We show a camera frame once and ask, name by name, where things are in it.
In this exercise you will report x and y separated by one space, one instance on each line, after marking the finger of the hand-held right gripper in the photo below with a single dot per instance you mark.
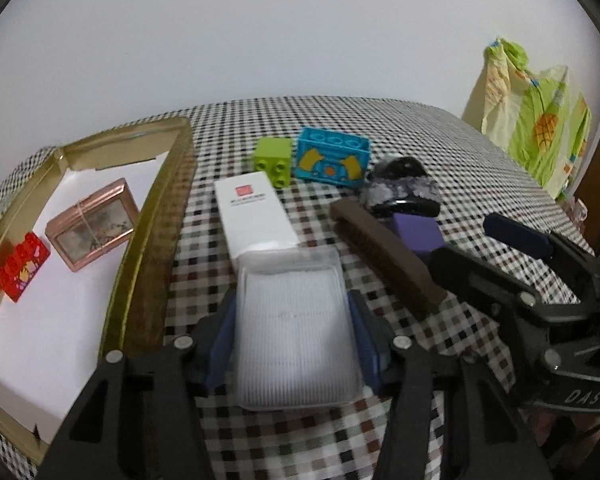
517 234
472 272

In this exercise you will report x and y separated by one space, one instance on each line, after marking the purple block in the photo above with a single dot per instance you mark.
417 232

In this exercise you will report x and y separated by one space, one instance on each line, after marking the white paper liner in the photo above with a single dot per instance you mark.
55 320

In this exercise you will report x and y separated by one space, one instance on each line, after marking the gold tin box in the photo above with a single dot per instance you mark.
145 240

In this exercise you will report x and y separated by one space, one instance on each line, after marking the green building block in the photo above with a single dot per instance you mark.
272 160

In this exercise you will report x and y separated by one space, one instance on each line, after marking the white box with red label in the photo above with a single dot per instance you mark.
252 215

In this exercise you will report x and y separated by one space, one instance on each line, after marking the rose gold framed box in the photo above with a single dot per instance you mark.
90 227

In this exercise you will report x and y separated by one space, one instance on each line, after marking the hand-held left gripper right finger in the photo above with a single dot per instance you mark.
370 345

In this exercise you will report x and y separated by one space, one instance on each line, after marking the blue building block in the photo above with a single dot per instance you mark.
330 160

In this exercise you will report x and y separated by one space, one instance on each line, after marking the brown wooden block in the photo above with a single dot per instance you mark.
380 245

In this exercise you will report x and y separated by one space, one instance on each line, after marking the checkered tablecloth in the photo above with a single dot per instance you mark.
470 160

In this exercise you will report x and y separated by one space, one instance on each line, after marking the green pineapple print cloth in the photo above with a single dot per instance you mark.
540 125

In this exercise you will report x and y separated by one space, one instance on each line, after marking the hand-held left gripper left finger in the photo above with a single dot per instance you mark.
220 345

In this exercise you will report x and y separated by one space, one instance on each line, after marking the clear plastic box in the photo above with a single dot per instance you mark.
292 325

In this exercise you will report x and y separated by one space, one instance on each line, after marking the red building block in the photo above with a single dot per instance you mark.
22 267

